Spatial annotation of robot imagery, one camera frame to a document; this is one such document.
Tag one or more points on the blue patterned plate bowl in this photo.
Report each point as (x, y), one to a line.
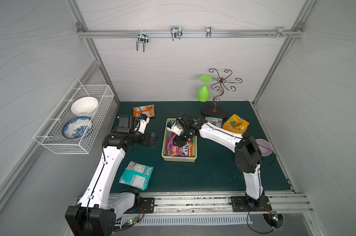
(77, 128)

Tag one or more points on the white wire wall basket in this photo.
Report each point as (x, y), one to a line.
(50, 134)

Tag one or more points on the white bowl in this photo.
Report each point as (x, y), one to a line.
(85, 107)

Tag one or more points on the metal double hook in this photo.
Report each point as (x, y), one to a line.
(142, 39)

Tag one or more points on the metal hook centre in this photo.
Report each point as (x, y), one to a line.
(176, 32)

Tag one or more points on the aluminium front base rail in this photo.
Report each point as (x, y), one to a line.
(217, 202)

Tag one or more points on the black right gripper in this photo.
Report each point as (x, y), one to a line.
(181, 137)

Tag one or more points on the green plastic wine glass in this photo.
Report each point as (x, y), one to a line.
(203, 93)

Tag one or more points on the aluminium top rail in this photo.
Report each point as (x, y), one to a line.
(158, 34)

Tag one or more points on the purple Fox's berries candy bag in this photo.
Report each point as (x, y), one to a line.
(172, 150)

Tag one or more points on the pale green plastic basket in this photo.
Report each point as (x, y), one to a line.
(176, 158)

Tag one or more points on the lilac bowl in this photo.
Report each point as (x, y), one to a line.
(265, 147)

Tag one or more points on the teal Fox's mint candy bag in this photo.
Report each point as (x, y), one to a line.
(214, 121)

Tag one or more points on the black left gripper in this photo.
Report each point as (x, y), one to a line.
(151, 140)

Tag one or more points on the dark bronze cup tree stand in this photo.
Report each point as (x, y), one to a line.
(219, 86)

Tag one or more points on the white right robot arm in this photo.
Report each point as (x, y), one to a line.
(247, 155)

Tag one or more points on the yellow mango candy bag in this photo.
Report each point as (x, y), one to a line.
(236, 124)

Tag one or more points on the orange Fox's candy bag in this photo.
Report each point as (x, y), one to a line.
(148, 110)

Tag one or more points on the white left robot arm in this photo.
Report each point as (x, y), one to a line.
(95, 214)

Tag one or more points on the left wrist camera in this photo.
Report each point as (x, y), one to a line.
(143, 121)

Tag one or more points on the teal candy bag back side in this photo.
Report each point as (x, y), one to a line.
(136, 175)

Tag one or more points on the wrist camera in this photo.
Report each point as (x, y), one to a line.
(143, 121)
(175, 127)

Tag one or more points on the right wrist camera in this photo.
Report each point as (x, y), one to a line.
(175, 127)

